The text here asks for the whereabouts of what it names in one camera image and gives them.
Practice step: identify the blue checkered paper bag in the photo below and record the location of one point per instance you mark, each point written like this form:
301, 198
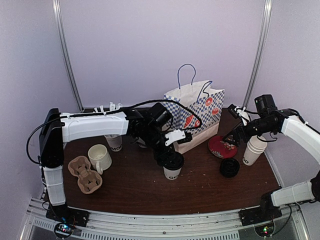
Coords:
201, 118

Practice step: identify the aluminium front rail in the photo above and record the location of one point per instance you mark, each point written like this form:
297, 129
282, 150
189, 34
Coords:
225, 225

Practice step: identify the stack of paper cups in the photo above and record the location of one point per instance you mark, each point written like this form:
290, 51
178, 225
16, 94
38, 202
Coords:
255, 147

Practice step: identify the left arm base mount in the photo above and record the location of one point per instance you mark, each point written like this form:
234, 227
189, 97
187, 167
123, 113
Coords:
65, 214

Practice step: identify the red floral plate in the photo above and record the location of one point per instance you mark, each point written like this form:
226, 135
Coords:
221, 149

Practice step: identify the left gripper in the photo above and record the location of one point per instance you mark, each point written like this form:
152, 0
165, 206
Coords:
156, 154

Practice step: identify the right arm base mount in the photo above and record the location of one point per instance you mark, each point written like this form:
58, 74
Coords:
256, 215

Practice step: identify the stack of black lids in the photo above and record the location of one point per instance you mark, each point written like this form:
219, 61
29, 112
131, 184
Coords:
229, 167

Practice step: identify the cream ceramic mug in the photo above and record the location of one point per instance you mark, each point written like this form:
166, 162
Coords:
100, 158

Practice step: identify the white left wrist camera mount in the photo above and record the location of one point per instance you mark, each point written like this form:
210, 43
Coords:
180, 136

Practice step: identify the cardboard cup carrier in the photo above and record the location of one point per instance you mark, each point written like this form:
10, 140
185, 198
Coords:
88, 180

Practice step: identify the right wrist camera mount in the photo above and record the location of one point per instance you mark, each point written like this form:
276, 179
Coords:
239, 113

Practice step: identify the paper cup holding straws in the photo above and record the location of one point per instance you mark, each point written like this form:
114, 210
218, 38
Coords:
114, 141

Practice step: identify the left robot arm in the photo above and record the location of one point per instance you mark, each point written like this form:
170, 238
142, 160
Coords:
62, 128

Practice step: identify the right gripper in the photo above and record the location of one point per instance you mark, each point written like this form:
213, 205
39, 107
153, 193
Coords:
240, 128

